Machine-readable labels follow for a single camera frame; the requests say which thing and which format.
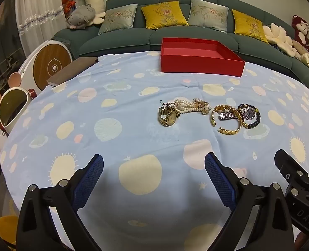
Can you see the blue planet print tablecloth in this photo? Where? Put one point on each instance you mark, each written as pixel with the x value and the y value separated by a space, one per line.
pixel 144 89

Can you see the silver tinsel garland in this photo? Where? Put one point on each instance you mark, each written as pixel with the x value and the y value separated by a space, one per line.
pixel 37 18

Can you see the yellow embroidered cushion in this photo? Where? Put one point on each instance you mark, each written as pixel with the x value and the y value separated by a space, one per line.
pixel 249 26
pixel 163 14

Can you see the grey pig plush toy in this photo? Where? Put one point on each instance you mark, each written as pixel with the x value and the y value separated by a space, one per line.
pixel 81 15

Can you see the white helmet-shaped toy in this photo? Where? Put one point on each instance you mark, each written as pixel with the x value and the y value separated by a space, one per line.
pixel 13 104

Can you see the white flower-shaped cushion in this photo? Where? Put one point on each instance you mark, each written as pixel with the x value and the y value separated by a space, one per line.
pixel 277 35

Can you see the silver wristwatch dark dial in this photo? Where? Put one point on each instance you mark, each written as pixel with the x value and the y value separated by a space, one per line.
pixel 228 115

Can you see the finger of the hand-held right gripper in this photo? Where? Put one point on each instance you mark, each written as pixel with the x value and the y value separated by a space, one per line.
pixel 287 164

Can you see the beige small pillow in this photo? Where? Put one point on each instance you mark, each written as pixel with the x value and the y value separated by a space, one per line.
pixel 299 47

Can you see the teal fabric sofa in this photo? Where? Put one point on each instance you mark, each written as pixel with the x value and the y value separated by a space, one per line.
pixel 133 38

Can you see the red cardboard box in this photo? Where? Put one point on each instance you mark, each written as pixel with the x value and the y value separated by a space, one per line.
pixel 196 65

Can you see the red bow ornament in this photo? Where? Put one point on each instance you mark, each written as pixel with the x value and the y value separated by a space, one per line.
pixel 68 4

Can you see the grey embroidered cushion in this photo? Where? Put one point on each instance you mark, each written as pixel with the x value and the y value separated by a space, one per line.
pixel 209 14
pixel 117 18

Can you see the gold wristwatch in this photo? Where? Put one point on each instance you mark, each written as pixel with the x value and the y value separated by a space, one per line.
pixel 170 119

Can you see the white round wooden-disc device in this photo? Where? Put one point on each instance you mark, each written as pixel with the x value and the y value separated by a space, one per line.
pixel 52 65

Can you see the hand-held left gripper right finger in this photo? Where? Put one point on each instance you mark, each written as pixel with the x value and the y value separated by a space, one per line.
pixel 219 180

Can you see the dark red monkey plush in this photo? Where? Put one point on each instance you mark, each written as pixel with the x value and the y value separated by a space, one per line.
pixel 302 28

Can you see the brown notebook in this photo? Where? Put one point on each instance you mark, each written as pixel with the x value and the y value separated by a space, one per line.
pixel 70 70

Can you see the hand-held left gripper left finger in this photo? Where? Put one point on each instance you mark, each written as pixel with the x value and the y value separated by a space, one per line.
pixel 89 180

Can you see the white sheer curtain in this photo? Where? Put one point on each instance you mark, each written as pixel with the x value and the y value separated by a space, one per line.
pixel 34 2

